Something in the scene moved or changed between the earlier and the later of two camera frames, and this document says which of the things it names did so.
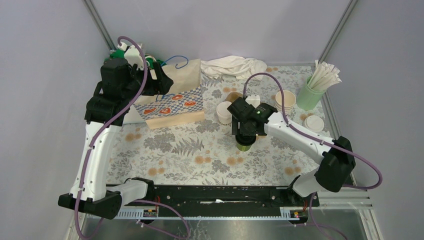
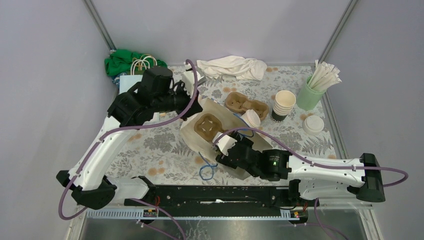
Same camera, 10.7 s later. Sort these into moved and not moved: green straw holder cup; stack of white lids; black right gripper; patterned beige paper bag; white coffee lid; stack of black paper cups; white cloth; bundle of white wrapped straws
Moved: black right gripper; patterned beige paper bag; white coffee lid
Not moved: white cloth; stack of white lids; stack of black paper cups; bundle of white wrapped straws; green straw holder cup
